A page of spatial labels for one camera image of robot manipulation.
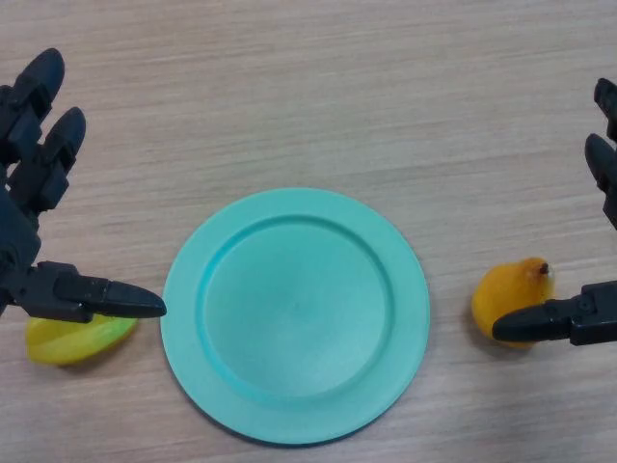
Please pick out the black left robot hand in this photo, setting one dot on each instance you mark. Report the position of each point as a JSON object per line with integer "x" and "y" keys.
{"x": 24, "y": 159}

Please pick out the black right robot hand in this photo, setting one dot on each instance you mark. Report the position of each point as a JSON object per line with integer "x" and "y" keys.
{"x": 554, "y": 325}

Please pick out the yellow orange pear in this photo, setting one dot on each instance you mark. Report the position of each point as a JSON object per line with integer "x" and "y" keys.
{"x": 511, "y": 289}

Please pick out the green round plate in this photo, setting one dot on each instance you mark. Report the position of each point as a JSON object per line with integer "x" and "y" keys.
{"x": 295, "y": 316}

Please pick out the yellow green starfruit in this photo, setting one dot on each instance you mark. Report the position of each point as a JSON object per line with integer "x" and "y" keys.
{"x": 72, "y": 340}

